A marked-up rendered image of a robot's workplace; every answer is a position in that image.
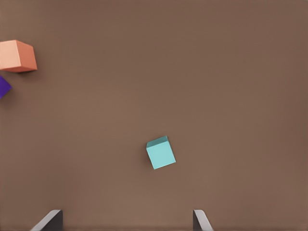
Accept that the orange wooden cube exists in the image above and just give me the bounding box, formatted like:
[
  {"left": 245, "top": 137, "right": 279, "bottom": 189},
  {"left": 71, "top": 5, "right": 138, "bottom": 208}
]
[{"left": 0, "top": 39, "right": 38, "bottom": 73}]

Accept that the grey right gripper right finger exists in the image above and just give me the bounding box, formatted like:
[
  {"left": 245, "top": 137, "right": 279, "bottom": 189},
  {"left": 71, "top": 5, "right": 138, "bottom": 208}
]
[{"left": 192, "top": 209, "right": 214, "bottom": 231}]

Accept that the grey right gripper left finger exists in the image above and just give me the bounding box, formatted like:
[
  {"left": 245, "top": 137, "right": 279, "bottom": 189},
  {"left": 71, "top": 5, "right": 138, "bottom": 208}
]
[{"left": 30, "top": 209, "right": 64, "bottom": 231}]

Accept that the purple wooden cube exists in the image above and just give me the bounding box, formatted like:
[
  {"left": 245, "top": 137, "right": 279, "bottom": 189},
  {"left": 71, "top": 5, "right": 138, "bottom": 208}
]
[{"left": 0, "top": 75, "right": 13, "bottom": 99}]

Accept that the light teal wooden cube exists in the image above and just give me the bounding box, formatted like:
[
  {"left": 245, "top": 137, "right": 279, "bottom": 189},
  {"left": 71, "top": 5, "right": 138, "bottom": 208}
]
[{"left": 146, "top": 135, "right": 177, "bottom": 170}]

